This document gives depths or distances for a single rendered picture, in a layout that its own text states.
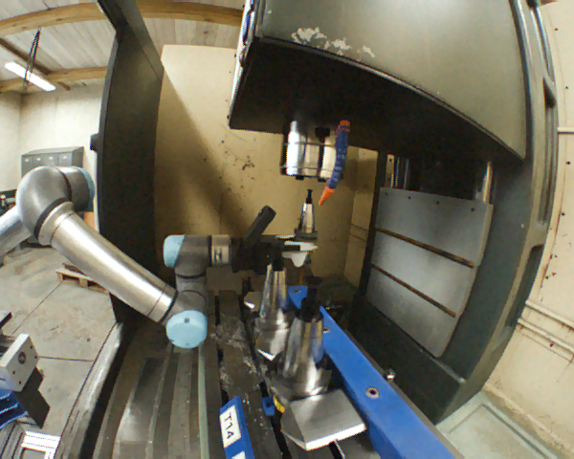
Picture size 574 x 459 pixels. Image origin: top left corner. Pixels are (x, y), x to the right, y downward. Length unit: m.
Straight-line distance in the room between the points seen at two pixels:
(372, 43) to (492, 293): 0.68
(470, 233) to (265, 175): 1.25
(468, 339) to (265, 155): 1.46
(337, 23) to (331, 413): 0.38
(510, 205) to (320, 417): 0.67
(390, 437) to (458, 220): 0.63
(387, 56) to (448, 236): 0.58
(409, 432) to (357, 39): 0.37
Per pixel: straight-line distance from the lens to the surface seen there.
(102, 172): 0.92
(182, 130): 1.57
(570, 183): 1.06
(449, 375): 0.90
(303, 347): 0.21
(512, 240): 0.73
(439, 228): 0.79
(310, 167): 0.49
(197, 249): 0.51
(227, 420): 0.55
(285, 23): 0.25
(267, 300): 0.30
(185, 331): 0.43
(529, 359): 1.18
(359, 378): 0.25
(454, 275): 0.77
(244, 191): 1.54
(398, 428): 0.23
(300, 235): 0.55
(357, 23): 0.30
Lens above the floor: 1.41
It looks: 13 degrees down
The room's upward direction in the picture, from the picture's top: 5 degrees clockwise
